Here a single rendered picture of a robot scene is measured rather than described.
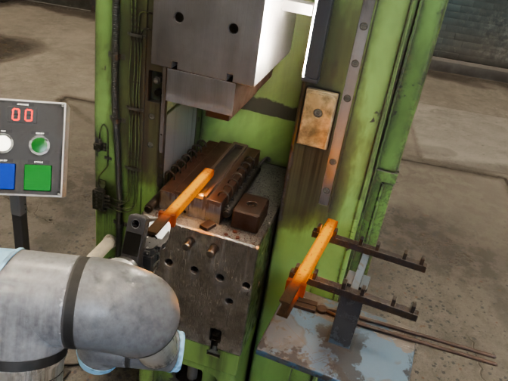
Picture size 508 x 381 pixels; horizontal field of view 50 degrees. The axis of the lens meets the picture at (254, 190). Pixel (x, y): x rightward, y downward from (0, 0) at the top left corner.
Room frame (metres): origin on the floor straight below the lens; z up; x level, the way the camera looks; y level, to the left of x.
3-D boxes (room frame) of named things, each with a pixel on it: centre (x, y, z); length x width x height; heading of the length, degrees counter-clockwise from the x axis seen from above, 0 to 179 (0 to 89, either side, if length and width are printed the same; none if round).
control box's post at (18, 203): (1.47, 0.75, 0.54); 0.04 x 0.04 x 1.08; 77
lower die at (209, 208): (1.64, 0.14, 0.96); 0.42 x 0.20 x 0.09; 167
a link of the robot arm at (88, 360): (0.88, 0.28, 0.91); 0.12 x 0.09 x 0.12; 94
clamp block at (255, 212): (1.45, 0.00, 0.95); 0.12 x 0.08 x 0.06; 167
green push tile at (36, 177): (1.37, 0.63, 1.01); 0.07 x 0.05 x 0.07; 102
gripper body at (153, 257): (1.04, 0.25, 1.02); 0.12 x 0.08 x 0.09; 167
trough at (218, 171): (1.63, 0.12, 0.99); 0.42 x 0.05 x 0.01; 167
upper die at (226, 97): (1.64, 0.14, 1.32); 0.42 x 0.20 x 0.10; 167
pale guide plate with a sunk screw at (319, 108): (1.49, -0.15, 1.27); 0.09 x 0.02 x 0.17; 77
